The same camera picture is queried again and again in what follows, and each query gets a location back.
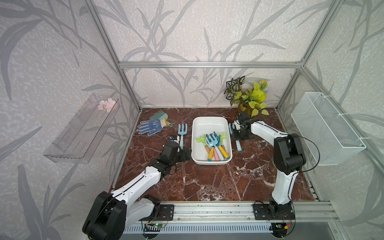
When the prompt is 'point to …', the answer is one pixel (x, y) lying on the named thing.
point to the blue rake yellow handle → (211, 154)
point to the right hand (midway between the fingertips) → (235, 136)
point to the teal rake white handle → (213, 141)
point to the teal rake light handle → (238, 142)
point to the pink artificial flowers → (107, 105)
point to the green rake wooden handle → (203, 139)
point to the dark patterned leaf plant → (232, 87)
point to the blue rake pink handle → (217, 158)
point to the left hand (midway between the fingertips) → (185, 150)
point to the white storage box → (202, 125)
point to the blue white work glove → (152, 126)
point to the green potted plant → (252, 102)
